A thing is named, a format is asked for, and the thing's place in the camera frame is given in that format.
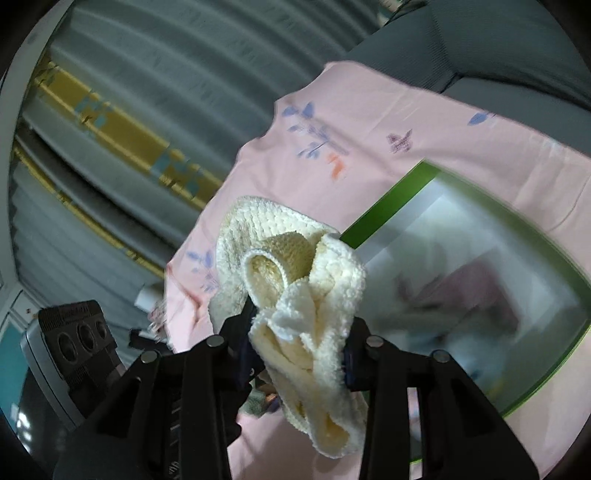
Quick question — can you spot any cream knitted towel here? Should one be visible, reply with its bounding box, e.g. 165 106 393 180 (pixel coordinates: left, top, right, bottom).
208 196 368 458

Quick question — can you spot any purple fuzzy towel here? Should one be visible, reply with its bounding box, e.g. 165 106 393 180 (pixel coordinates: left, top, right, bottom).
394 260 520 336

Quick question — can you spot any green cardboard box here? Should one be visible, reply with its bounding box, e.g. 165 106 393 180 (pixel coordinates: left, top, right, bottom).
342 161 590 472

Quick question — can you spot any grey curtain with yellow band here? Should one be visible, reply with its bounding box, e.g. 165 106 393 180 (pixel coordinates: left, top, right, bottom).
9 1 379 302

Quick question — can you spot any pink printed tablecloth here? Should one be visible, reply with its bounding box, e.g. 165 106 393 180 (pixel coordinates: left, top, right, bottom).
165 62 590 479

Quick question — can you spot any grey sofa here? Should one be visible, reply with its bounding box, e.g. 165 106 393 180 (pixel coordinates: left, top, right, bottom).
341 0 591 126

